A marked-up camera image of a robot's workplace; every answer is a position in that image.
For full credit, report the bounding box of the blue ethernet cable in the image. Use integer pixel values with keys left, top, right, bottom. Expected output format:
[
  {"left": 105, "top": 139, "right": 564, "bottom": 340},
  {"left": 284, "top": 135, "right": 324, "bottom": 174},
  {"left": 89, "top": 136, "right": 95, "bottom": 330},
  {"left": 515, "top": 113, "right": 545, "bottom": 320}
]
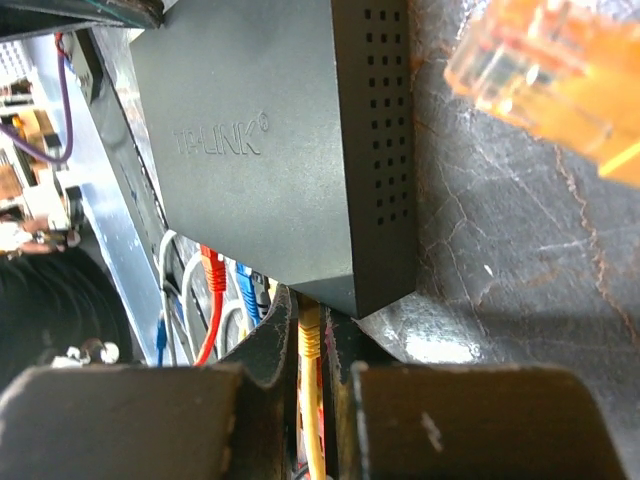
[{"left": 153, "top": 260, "right": 264, "bottom": 367}]

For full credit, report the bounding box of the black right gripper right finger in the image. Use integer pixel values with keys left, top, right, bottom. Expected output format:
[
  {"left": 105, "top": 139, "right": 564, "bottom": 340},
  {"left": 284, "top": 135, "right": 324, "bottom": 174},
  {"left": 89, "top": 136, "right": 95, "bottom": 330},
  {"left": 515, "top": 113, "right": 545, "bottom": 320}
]
[{"left": 322, "top": 308, "right": 626, "bottom": 479}]

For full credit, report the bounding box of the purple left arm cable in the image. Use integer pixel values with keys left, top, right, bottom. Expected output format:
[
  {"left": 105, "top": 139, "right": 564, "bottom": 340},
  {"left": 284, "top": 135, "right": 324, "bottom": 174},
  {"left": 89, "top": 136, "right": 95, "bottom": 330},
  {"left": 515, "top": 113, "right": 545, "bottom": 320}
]
[{"left": 0, "top": 32, "right": 76, "bottom": 166}]

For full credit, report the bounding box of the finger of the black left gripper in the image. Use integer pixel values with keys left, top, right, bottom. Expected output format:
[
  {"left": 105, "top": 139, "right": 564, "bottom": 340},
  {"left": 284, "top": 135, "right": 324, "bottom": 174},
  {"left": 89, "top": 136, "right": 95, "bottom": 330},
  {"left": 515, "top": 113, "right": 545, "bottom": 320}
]
[{"left": 1, "top": 0, "right": 165, "bottom": 40}]

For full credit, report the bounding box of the red ethernet cable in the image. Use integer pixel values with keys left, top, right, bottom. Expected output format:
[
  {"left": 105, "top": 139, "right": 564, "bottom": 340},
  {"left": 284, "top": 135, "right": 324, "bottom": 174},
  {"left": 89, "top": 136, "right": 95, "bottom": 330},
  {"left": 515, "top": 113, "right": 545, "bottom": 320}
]
[{"left": 192, "top": 243, "right": 229, "bottom": 367}]

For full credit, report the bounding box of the grey ethernet cable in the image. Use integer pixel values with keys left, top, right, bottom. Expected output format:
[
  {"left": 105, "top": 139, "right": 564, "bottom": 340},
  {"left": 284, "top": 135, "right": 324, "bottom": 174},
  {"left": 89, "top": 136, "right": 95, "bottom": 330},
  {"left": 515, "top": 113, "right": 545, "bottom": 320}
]
[{"left": 157, "top": 228, "right": 251, "bottom": 366}]

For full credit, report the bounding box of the black network switch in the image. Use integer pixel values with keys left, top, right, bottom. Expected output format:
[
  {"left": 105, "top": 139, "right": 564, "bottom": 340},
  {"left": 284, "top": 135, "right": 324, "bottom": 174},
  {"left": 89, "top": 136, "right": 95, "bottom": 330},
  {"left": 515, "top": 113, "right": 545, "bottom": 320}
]
[{"left": 131, "top": 1, "right": 417, "bottom": 318}]

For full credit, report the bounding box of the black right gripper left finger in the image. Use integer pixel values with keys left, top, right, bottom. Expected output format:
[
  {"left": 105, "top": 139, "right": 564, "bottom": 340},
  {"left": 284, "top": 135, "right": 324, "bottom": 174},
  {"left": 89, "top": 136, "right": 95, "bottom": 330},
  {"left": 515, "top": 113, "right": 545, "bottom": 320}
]
[{"left": 1, "top": 286, "right": 298, "bottom": 479}]

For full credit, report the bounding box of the yellow ethernet cable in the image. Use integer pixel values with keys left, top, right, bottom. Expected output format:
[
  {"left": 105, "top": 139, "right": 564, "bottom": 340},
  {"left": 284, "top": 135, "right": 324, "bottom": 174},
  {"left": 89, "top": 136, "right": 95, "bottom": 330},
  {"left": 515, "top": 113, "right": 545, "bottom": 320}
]
[
  {"left": 297, "top": 294, "right": 329, "bottom": 480},
  {"left": 443, "top": 0, "right": 640, "bottom": 190}
]

